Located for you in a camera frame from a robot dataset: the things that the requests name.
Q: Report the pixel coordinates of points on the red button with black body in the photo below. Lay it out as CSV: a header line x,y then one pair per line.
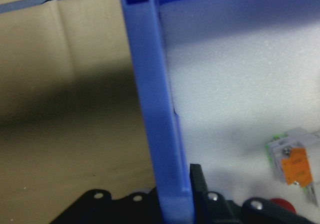
x,y
285,205

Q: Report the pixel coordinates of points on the blue bin with buttons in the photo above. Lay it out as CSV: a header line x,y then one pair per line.
x,y
150,83

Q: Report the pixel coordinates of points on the white foam pad under buttons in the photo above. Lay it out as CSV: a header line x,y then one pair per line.
x,y
225,96

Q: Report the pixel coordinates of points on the white orange contact block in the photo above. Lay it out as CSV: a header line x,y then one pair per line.
x,y
297,169

